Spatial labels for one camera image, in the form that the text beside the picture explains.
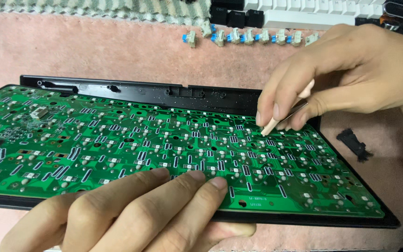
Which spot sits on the group of white keycaps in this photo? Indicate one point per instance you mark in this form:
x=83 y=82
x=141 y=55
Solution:
x=310 y=5

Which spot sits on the row of blue key switches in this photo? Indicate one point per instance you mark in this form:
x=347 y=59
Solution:
x=247 y=36

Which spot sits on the green striped cloth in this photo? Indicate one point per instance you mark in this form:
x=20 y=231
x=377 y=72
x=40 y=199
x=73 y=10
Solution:
x=82 y=8

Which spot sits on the person's left hand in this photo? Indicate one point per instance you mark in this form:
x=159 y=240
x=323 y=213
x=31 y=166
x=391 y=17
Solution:
x=117 y=217

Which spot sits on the black keyboard case frame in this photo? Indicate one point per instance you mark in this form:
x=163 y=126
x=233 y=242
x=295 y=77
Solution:
x=187 y=94

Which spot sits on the long black keycap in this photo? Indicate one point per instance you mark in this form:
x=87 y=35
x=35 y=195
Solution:
x=227 y=4

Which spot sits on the black fuzzy scrap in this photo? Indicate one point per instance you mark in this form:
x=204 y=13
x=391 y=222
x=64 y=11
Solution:
x=353 y=144

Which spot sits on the white spacebar keycap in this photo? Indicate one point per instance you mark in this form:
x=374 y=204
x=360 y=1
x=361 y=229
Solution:
x=306 y=20

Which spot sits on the black square keycap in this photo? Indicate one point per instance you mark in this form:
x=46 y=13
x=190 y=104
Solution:
x=254 y=18
x=219 y=15
x=236 y=19

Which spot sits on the pink fleece mat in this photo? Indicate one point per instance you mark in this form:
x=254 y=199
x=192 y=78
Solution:
x=117 y=52

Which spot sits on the green keyboard circuit board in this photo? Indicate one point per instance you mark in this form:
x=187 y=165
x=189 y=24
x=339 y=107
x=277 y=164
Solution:
x=124 y=140

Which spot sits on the person's right hand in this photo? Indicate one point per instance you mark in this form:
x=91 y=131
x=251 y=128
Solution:
x=355 y=63

